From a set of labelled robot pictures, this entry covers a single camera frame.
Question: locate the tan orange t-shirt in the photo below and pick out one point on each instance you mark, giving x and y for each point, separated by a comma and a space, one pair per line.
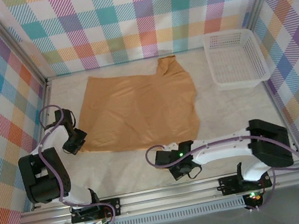
137, 108

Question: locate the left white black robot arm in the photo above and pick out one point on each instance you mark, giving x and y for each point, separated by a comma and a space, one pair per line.
45, 179

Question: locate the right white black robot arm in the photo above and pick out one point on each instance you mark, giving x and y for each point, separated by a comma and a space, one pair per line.
222, 148

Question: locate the white plastic mesh basket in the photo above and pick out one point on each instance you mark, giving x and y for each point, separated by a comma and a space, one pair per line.
231, 51

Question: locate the long aluminium base rail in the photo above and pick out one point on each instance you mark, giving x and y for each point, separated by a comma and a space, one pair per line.
167, 197

